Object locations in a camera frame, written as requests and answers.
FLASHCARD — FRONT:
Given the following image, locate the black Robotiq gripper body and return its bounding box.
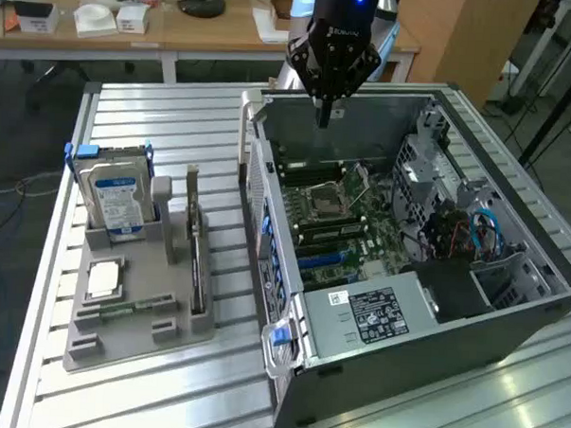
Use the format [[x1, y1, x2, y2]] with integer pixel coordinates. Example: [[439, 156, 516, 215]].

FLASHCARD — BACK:
[[303, 0, 381, 104]]

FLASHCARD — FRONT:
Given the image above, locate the graphics card with black fan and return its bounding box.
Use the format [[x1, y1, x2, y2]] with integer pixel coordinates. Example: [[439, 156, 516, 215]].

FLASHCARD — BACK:
[[180, 163, 212, 316]]

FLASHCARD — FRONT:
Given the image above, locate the flat white box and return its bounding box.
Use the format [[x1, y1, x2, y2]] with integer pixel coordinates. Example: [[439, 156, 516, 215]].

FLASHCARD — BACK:
[[250, 6, 293, 46]]

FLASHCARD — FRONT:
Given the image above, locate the brown cardboard box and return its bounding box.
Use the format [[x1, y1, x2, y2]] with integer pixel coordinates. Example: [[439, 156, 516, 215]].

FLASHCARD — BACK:
[[268, 0, 298, 21]]

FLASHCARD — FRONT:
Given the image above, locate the wooden desk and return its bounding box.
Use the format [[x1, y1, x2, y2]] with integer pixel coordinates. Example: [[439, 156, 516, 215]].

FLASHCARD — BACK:
[[0, 0, 424, 96]]

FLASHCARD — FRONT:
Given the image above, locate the black round lamp base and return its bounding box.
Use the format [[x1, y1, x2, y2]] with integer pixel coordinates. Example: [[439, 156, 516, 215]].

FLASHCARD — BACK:
[[175, 0, 227, 20]]

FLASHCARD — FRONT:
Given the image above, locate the black RAM stick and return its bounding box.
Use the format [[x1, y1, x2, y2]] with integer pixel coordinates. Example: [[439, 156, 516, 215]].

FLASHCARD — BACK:
[[296, 216, 367, 245], [280, 158, 341, 176]]

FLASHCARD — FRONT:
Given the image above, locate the metal socket cover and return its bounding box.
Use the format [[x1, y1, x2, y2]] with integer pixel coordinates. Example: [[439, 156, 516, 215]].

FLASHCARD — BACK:
[[340, 160, 372, 207]]

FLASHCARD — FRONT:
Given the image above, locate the wooden cabinet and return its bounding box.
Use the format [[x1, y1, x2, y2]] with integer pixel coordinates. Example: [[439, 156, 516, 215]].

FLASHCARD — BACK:
[[394, 0, 543, 113]]

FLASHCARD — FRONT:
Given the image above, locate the metal disk bay cage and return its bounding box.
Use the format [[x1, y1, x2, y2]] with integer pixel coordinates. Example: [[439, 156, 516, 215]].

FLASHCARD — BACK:
[[389, 132, 465, 232]]

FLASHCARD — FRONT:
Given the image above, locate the CPU socket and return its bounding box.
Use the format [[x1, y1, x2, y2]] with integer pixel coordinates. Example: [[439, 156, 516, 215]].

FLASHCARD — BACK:
[[303, 182, 350, 219]]

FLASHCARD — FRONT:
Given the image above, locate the green motherboard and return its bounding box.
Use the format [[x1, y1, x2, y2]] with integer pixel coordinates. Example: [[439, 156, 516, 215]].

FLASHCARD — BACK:
[[270, 154, 412, 296]]

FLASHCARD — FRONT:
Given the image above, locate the small white labelled box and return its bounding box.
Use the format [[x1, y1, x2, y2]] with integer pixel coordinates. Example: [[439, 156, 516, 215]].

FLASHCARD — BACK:
[[115, 2, 152, 36]]

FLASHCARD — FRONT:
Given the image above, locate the blue expansion slot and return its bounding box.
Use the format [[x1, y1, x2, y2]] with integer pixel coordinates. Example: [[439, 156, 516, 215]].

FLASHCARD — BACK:
[[297, 250, 354, 273]]

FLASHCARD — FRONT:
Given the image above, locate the white box with round hollow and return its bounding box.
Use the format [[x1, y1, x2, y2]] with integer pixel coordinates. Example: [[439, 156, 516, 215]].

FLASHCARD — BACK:
[[72, 3, 121, 41]]

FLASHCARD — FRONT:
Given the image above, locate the hard disk in blue carrier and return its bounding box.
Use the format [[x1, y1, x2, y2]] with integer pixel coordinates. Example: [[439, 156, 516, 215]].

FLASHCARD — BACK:
[[60, 137, 166, 243]]

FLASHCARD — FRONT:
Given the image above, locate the grey power supply unit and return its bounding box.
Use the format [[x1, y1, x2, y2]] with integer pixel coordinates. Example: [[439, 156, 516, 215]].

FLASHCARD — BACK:
[[300, 266, 441, 365]]

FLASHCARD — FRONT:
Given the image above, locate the white box with black lid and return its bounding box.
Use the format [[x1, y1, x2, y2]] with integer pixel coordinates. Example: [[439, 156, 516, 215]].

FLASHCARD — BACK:
[[12, 0, 62, 35]]

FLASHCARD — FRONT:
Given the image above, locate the grey printed parts rack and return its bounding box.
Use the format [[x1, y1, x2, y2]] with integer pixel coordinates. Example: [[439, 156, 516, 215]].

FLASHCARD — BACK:
[[62, 159, 225, 379]]

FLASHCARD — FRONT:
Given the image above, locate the blue case latch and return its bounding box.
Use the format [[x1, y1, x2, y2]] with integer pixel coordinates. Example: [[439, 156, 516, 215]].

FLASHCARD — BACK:
[[269, 325, 294, 350]]

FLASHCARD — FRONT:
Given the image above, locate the silver CPU chip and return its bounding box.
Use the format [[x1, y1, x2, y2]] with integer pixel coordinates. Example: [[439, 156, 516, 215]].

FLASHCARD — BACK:
[[84, 260, 124, 304]]

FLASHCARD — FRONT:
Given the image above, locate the open black PC case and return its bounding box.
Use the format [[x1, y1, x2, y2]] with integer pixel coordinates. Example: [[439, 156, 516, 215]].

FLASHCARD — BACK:
[[226, 74, 571, 428]]

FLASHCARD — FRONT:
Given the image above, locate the green RAM stick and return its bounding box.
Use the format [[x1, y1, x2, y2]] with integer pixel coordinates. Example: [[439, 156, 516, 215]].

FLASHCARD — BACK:
[[99, 296, 155, 321]]

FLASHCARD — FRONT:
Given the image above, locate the red and black wire bundle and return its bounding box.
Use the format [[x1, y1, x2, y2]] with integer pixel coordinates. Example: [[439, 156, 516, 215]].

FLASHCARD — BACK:
[[423, 207, 476, 264]]

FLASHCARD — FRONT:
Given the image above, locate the blue data wire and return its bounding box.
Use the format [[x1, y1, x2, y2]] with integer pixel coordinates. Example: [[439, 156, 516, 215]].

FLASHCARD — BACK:
[[471, 208, 508, 262]]

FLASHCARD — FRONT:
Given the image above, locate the white floor cable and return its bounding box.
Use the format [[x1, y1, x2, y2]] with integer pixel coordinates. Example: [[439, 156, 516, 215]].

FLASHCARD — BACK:
[[0, 167, 66, 200]]

